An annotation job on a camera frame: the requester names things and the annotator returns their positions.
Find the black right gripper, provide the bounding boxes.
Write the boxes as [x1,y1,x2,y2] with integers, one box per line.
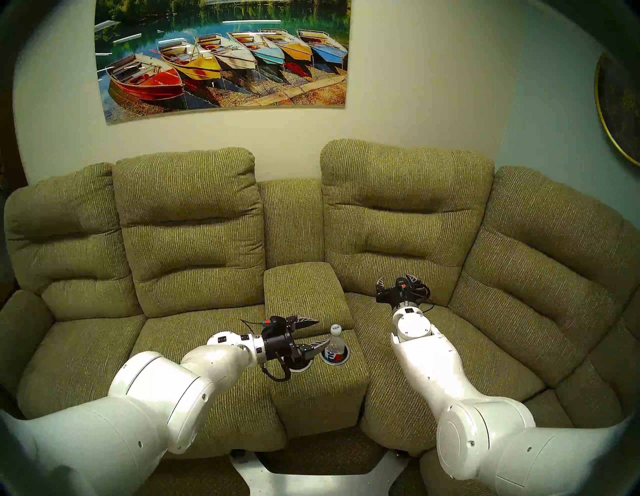
[376,274,432,309]

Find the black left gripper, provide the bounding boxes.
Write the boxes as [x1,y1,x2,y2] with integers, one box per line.
[260,314,331,369]

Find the white-capped bottle red blue label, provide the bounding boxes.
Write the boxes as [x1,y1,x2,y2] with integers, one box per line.
[327,324,346,362]

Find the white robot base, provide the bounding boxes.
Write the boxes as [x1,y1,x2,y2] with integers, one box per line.
[230,450,410,496]

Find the green fabric sofa console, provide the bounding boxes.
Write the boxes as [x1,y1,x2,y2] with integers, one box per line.
[263,261,371,440]

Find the green fabric sectional sofa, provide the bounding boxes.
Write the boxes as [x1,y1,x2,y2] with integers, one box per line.
[0,139,640,496]

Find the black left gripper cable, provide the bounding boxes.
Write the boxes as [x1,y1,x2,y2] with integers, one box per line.
[240,317,294,384]

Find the colourful boats wall print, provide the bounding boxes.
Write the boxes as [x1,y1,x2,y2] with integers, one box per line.
[94,0,352,125]

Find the round gold-rimmed wall clock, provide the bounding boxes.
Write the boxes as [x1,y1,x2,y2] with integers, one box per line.
[594,52,640,167]

